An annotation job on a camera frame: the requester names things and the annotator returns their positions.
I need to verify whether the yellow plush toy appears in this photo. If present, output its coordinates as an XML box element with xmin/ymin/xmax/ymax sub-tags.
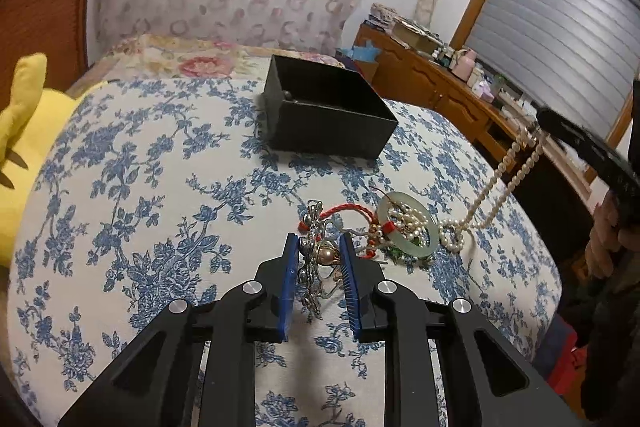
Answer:
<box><xmin>0</xmin><ymin>53</ymin><xmax>108</xmax><ymax>269</ymax></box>

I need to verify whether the black jewelry box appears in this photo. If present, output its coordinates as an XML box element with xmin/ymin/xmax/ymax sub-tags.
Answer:
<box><xmin>263</xmin><ymin>54</ymin><xmax>399</xmax><ymax>160</ymax></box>

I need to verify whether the person's right hand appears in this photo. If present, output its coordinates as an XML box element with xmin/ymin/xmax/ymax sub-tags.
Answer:
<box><xmin>585</xmin><ymin>192</ymin><xmax>640</xmax><ymax>279</ymax></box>

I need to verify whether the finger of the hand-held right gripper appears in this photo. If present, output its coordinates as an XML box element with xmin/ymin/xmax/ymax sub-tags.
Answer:
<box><xmin>536</xmin><ymin>107</ymin><xmax>640</xmax><ymax>200</ymax></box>

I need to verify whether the blue floral bedspread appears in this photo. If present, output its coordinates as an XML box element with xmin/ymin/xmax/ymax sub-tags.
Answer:
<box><xmin>7</xmin><ymin>78</ymin><xmax>563</xmax><ymax>427</ymax></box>

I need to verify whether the clutter of bottles and boxes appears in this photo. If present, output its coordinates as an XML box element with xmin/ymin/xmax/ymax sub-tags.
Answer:
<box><xmin>367</xmin><ymin>3</ymin><xmax>538</xmax><ymax>122</ymax></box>

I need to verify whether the red braided cord bracelet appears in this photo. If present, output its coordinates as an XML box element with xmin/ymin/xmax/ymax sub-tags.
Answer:
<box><xmin>298</xmin><ymin>203</ymin><xmax>396</xmax><ymax>264</ymax></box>

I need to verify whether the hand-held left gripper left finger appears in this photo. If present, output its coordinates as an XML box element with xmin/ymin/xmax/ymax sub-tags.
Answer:
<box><xmin>58</xmin><ymin>232</ymin><xmax>301</xmax><ymax>427</ymax></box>

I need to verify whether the window blind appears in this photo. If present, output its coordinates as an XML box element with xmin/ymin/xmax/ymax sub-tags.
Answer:
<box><xmin>462</xmin><ymin>0</ymin><xmax>640</xmax><ymax>140</ymax></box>

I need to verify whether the floral quilt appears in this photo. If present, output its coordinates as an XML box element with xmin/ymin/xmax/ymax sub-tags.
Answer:
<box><xmin>86</xmin><ymin>34</ymin><xmax>346</xmax><ymax>82</ymax></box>

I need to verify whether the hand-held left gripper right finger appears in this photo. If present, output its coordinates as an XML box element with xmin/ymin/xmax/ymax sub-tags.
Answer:
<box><xmin>339</xmin><ymin>232</ymin><xmax>583</xmax><ymax>427</ymax></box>

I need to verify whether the silver flower brooch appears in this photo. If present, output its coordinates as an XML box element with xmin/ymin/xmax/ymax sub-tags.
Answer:
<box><xmin>295</xmin><ymin>202</ymin><xmax>351</xmax><ymax>323</ymax></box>

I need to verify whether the green jade ring pendant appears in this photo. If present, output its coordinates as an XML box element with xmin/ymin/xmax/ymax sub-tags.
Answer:
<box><xmin>376</xmin><ymin>191</ymin><xmax>441</xmax><ymax>259</ymax></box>

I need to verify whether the white pearl necklace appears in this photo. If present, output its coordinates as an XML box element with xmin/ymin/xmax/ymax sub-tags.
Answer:
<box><xmin>387</xmin><ymin>127</ymin><xmax>545</xmax><ymax>254</ymax></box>

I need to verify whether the wooden cabinet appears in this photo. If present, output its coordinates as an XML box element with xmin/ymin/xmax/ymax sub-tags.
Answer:
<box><xmin>353</xmin><ymin>23</ymin><xmax>551</xmax><ymax>162</ymax></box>

